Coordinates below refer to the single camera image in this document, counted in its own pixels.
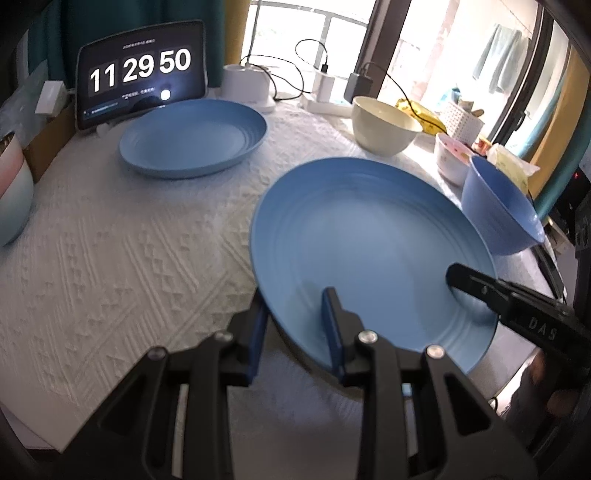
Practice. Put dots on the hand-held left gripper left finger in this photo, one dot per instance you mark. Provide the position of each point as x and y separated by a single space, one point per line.
256 344

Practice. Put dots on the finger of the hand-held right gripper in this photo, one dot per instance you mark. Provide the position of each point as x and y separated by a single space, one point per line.
471 279

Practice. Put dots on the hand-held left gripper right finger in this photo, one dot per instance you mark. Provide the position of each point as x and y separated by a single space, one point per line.
330 323

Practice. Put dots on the blue bowl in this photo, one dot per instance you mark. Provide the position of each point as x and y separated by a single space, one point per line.
494 212

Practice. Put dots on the blue ribbed plate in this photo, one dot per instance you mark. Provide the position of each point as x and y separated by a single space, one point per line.
189 138
369 230

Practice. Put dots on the cream bowl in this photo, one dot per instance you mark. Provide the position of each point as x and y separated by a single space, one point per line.
385 129

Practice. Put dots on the person's right hand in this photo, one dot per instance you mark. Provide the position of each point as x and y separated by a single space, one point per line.
559 402

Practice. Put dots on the pale yellow tissue pack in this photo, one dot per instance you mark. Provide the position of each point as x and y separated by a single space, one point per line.
510 168

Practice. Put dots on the pink strawberry bowl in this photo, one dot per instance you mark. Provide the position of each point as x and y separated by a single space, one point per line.
450 159

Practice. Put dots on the red can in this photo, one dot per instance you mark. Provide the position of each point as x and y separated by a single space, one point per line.
483 146

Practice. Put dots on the white perforated basket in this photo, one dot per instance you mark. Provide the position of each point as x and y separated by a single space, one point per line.
461 124

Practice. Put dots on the yellow packet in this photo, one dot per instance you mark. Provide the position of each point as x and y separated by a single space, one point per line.
427 117

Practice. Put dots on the yellow curtain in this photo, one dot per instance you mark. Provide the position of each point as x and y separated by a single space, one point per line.
561 129

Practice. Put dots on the white power strip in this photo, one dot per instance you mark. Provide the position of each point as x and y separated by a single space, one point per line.
323 106

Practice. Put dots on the black charger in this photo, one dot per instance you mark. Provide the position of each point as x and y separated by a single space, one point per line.
359 87

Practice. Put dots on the hanging light blue towel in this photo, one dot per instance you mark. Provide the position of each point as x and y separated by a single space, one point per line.
498 55

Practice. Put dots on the white charger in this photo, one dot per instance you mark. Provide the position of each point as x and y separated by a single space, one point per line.
324 85

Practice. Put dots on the white charging holder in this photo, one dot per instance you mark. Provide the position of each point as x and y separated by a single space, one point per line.
244 85

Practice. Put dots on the pink and teal bowl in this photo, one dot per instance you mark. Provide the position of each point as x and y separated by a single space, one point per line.
14 194

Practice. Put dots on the cardboard box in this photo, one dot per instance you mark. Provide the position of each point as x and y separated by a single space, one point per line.
46 143

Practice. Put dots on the tablet with clock display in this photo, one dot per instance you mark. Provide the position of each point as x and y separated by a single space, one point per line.
138 69

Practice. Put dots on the small white box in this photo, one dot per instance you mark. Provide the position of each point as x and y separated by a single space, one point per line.
51 98

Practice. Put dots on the teal curtain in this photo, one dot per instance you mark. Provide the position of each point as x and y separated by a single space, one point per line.
92 23

